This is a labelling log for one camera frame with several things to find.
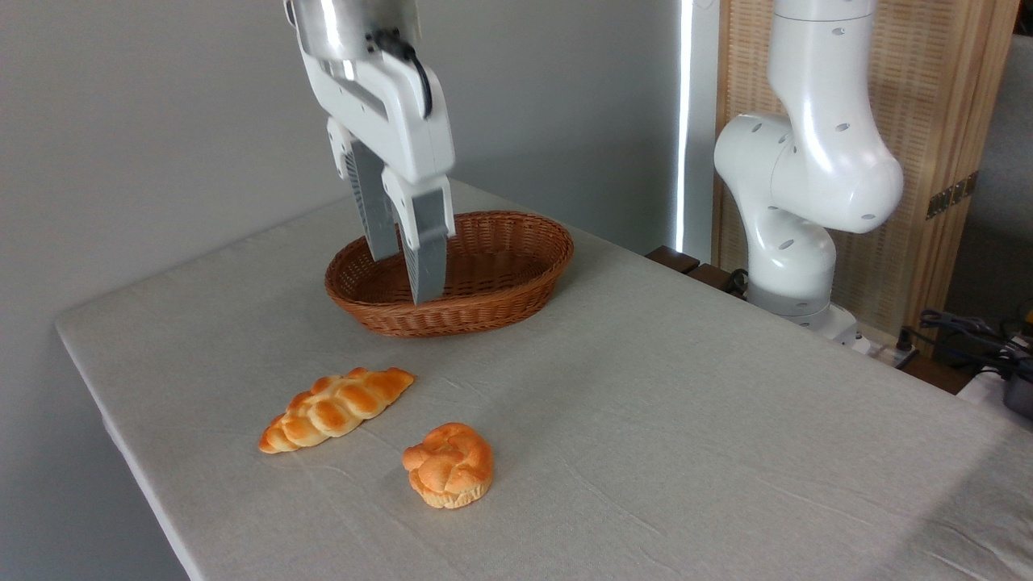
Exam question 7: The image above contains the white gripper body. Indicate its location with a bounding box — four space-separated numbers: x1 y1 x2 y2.
299 47 456 186

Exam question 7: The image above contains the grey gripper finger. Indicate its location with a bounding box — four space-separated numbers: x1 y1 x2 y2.
327 117 401 262
381 166 458 306

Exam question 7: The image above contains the round knotted bread roll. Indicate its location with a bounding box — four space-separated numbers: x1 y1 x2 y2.
402 422 495 510

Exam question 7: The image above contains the long braided bread loaf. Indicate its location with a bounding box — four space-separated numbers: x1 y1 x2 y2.
258 367 417 454

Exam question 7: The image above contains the brown wicker basket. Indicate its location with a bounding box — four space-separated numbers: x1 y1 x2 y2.
324 211 575 338

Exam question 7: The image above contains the dark wooden block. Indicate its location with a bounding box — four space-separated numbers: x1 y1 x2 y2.
686 263 747 298
646 246 701 274

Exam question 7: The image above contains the grey tablecloth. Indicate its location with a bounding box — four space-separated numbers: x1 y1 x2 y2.
55 178 1033 581

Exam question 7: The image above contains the wooden folding screen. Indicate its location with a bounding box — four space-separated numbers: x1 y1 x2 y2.
714 0 1020 349

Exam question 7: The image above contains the metal screen hinge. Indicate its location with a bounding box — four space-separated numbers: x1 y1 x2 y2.
926 171 980 220

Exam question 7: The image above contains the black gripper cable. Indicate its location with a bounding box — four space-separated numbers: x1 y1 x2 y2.
367 31 434 119

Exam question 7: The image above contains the black cable bundle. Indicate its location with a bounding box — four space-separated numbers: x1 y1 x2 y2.
900 308 1033 380

